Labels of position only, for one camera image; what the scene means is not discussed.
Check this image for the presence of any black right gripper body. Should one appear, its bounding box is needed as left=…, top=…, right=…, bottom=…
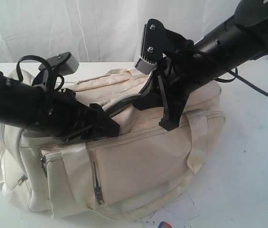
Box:
left=145, top=19, right=210, bottom=114

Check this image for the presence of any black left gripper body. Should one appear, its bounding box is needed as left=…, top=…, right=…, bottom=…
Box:
left=28, top=53, right=91, bottom=139

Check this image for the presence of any cream fabric duffel bag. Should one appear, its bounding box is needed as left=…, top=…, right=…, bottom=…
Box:
left=0, top=81, right=225, bottom=221

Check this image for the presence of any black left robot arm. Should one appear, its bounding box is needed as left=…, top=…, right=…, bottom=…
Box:
left=0, top=52, right=120, bottom=141

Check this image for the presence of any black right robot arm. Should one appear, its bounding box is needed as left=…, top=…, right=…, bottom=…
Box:
left=133, top=0, right=268, bottom=131

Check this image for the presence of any white paper card with logo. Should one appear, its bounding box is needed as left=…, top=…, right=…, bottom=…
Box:
left=142, top=192, right=200, bottom=228

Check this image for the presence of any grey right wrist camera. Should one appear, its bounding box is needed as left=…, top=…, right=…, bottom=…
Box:
left=134, top=24, right=157, bottom=75

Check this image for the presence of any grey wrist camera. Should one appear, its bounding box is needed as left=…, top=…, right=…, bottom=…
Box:
left=134, top=24, right=157, bottom=75
left=59, top=53, right=79, bottom=76

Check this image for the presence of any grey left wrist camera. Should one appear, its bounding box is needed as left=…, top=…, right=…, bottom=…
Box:
left=59, top=53, right=79, bottom=76

